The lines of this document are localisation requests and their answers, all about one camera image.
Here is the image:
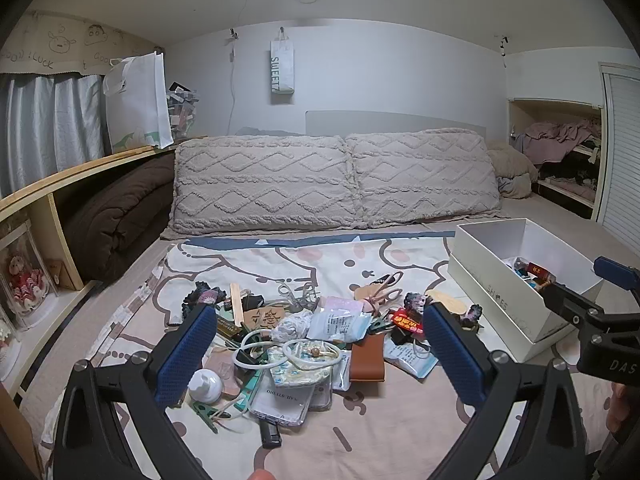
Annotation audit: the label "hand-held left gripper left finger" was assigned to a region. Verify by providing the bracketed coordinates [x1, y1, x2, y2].
[52, 304, 218, 480]

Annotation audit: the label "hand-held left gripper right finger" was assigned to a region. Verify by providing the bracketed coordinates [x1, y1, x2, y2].
[421, 303, 588, 480]

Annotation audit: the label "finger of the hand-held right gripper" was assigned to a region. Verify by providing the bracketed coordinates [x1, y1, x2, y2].
[539, 282, 608, 331]
[593, 256, 640, 306]

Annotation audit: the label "white tube loop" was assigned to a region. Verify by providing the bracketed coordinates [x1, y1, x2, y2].
[231, 329, 281, 373]

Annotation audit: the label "green clothes peg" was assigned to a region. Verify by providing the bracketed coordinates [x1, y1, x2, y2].
[190, 400, 233, 433]

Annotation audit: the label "white shoe box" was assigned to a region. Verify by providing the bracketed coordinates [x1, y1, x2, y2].
[447, 218, 604, 346]

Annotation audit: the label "black lighter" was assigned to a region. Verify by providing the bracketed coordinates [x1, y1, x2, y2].
[258, 417, 283, 448]

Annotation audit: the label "person's right hand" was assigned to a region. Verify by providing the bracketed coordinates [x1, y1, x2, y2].
[607, 382, 638, 436]

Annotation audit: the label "white round bottle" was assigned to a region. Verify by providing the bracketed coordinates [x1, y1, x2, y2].
[187, 368, 224, 403]

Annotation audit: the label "red box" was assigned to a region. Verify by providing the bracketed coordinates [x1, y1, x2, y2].
[527, 261, 556, 283]

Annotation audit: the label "white blue mask packet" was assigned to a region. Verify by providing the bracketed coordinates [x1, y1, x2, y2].
[384, 337, 438, 378]
[306, 305, 373, 343]

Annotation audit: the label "dark floral hair claw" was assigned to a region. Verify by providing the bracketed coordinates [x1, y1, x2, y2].
[402, 291, 431, 318]
[460, 305, 486, 333]
[182, 281, 223, 318]

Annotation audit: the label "beige oval insole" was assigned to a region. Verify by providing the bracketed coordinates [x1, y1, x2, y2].
[425, 289, 468, 318]

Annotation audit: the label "red snack packet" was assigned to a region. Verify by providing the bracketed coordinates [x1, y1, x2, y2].
[390, 309, 426, 336]

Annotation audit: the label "wooden stick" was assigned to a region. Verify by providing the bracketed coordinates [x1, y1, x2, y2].
[229, 282, 246, 328]

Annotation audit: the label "teal packet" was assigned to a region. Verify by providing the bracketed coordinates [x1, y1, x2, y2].
[232, 372, 266, 418]

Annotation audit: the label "brown leather pouch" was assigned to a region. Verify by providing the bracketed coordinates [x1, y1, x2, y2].
[348, 332, 387, 383]

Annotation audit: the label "brown card tag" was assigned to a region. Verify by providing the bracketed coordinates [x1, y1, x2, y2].
[245, 306, 288, 331]

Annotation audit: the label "bed with beige sheet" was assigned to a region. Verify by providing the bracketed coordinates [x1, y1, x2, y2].
[20, 195, 640, 480]

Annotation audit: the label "rose gold scissors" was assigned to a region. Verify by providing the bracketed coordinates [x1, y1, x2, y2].
[357, 271, 405, 312]

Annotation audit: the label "dark clothes pile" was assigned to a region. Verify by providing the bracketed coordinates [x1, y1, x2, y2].
[537, 160, 598, 193]

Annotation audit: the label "white louvred door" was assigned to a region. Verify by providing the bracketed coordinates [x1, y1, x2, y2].
[597, 62, 640, 256]

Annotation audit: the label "clear phone case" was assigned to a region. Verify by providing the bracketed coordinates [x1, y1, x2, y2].
[248, 377, 333, 427]

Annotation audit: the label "crumpled white tissue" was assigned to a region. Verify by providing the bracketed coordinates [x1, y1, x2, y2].
[270, 310, 313, 343]

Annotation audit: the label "tan leather piece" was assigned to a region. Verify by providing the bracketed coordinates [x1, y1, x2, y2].
[352, 282, 386, 306]

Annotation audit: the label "clear plastic sleeve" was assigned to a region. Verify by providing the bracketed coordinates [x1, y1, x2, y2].
[330, 350, 353, 392]

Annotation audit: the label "patterned fabric pouch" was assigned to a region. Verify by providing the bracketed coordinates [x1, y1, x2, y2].
[265, 340, 346, 388]

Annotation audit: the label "silver scissors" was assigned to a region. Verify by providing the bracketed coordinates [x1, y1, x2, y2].
[277, 280, 321, 311]

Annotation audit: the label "grey-green cloth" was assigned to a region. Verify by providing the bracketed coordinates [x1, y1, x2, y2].
[496, 176, 526, 198]

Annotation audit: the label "pink clothes pile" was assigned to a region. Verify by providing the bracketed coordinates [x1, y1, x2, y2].
[512, 119, 603, 166]

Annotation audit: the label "beige plush blanket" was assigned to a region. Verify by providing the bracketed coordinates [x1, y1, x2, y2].
[487, 140, 540, 198]

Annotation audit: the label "cartoon printed blanket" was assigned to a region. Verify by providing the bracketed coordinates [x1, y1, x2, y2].
[42, 232, 601, 480]

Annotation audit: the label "small brown box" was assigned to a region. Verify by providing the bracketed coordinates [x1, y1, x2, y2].
[44, 257, 76, 291]

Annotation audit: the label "brown folded quilt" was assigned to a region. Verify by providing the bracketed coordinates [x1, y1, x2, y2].
[62, 152, 176, 283]

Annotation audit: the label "beige knitted pillow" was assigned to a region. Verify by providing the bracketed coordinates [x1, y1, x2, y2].
[167, 135, 368, 236]
[345, 129, 502, 228]

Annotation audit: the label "doll in clear case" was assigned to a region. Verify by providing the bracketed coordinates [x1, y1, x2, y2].
[0, 220, 58, 331]

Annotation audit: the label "wooden shelf unit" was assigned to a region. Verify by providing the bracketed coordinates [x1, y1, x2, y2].
[0, 135, 208, 461]

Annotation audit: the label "grey headboard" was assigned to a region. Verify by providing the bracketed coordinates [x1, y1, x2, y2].
[305, 110, 488, 141]

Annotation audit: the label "clear box of clutter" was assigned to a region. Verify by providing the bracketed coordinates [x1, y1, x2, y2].
[165, 82, 198, 141]

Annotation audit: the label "white tote bag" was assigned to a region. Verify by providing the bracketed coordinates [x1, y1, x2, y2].
[102, 50, 176, 153]

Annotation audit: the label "grey curtain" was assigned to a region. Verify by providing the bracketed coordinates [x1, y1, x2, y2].
[0, 72, 108, 198]

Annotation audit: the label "white hanging paper bag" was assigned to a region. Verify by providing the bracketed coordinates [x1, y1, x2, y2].
[270, 27, 296, 106]

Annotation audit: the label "white ring bracelet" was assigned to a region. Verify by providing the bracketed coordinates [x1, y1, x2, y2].
[282, 339, 342, 372]

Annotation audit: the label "wall niche shelf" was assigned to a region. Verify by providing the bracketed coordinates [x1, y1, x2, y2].
[507, 97, 603, 221]

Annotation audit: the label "white wall cable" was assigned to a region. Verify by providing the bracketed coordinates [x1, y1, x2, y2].
[227, 27, 241, 136]

